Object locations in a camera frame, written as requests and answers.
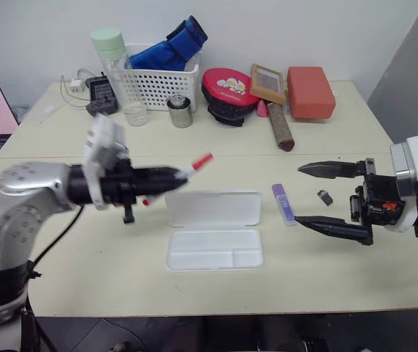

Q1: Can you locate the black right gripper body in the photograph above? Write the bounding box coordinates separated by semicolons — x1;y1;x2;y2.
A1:
348;158;405;227

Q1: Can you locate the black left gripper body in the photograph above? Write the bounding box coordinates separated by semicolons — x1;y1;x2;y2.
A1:
100;157;148;225

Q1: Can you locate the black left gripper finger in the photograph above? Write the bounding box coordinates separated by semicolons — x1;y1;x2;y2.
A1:
145;166;186;183
145;180;190;195

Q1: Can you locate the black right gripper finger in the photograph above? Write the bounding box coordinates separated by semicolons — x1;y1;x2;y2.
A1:
297;160;359;180
293;215;373;246

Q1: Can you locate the red capped white marker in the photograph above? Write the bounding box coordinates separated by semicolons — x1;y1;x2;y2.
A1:
142;153;215;208

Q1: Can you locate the purple pencil lead box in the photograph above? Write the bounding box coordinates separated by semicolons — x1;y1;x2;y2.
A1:
271;183;298;227

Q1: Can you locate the white plastic pencil case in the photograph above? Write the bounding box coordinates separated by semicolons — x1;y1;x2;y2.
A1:
165;188;265;272

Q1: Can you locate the brown cylindrical log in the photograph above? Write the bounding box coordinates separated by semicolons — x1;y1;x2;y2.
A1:
265;102;296;152

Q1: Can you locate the small metal tin can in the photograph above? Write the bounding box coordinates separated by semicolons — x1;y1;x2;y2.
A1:
166;94;194;129

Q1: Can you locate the clear glass cup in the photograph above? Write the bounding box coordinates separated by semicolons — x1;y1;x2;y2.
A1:
122;101;149;128

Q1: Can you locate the orange rectangular box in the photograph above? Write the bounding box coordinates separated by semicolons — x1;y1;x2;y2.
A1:
286;65;337;120

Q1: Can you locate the white perforated plastic basket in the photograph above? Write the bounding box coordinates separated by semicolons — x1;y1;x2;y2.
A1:
106;43;202;113

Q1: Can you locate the black handheld electronic device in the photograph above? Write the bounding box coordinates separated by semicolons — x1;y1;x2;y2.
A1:
85;74;120;118

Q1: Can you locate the clear plastic strip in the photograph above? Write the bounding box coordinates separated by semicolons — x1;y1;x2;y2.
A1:
34;103;59;128

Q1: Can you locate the red and black pouch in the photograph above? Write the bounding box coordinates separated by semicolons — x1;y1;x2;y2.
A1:
200;67;260;128

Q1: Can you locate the white power adapter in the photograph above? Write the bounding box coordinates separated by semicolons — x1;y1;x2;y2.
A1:
68;78;87;94

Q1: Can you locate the blue fabric bag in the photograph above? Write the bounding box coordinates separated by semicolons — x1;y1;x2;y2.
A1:
124;15;209;73

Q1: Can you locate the green capped clear bottle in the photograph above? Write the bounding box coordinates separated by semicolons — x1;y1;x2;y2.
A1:
89;26;128;111

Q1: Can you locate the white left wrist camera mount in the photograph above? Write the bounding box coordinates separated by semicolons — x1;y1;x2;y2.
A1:
82;112;129;210

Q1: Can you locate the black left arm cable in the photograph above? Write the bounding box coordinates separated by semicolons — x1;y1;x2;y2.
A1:
20;203;85;352

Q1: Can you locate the wooden picture frame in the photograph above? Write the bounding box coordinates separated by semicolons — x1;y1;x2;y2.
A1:
249;63;287;104

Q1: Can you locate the thin white charging cable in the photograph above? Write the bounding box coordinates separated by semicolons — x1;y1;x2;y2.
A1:
60;67;93;110

